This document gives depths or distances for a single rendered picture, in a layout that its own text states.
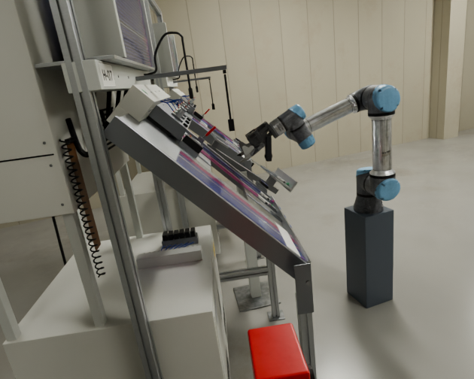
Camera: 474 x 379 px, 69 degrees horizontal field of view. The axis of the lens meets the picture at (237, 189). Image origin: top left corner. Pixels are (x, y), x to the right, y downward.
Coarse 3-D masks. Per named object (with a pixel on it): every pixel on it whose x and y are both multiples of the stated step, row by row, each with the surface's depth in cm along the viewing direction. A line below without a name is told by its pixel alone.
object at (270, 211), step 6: (246, 192) 141; (246, 198) 133; (252, 198) 139; (258, 198) 149; (264, 198) 161; (258, 204) 138; (264, 204) 148; (270, 204) 161; (264, 210) 137; (270, 210) 147; (270, 216) 135; (276, 216) 140; (276, 222) 134
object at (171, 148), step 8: (128, 120) 99; (136, 120) 107; (144, 120) 115; (136, 128) 99; (144, 128) 106; (152, 128) 114; (144, 136) 98; (152, 136) 104; (160, 136) 113; (168, 136) 121; (160, 144) 103; (168, 144) 110; (176, 144) 120; (168, 152) 102; (176, 152) 110; (200, 152) 141; (200, 160) 127; (208, 160) 139; (208, 168) 125
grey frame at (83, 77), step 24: (72, 24) 78; (72, 48) 79; (72, 72) 81; (96, 72) 81; (120, 72) 103; (144, 72) 144; (96, 120) 85; (96, 144) 86; (96, 168) 88; (120, 216) 93; (168, 216) 171; (120, 240) 94; (120, 264) 96; (144, 312) 103; (144, 336) 103; (312, 336) 109; (144, 360) 106; (312, 360) 111
